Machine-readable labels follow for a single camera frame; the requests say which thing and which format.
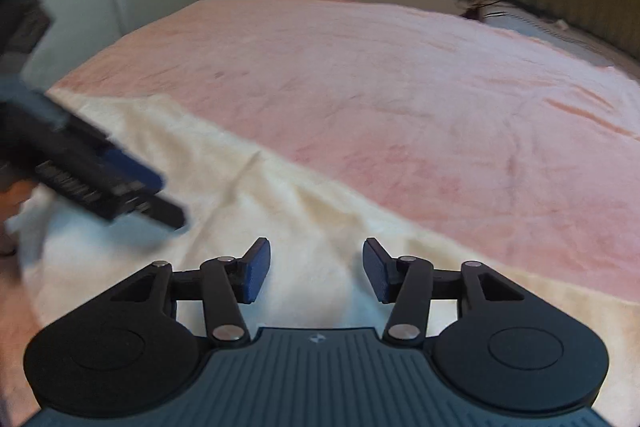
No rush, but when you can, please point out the pink blanket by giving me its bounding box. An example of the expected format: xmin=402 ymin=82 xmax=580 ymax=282
xmin=0 ymin=0 xmax=640 ymax=427

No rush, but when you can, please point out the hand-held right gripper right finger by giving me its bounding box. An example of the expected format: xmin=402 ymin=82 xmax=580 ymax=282
xmin=362 ymin=237 xmax=526 ymax=349

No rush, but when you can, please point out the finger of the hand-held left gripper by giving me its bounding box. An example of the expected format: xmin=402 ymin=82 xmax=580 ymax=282
xmin=102 ymin=143 xmax=167 ymax=195
xmin=112 ymin=189 xmax=189 ymax=232

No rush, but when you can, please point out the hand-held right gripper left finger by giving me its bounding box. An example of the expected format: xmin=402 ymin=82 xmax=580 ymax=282
xmin=109 ymin=237 xmax=272 ymax=349

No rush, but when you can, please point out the pale blue pillow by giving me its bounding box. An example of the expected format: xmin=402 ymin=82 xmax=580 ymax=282
xmin=482 ymin=4 xmax=640 ymax=80

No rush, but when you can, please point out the cream white towel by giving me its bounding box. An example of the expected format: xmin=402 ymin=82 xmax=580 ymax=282
xmin=15 ymin=87 xmax=640 ymax=427

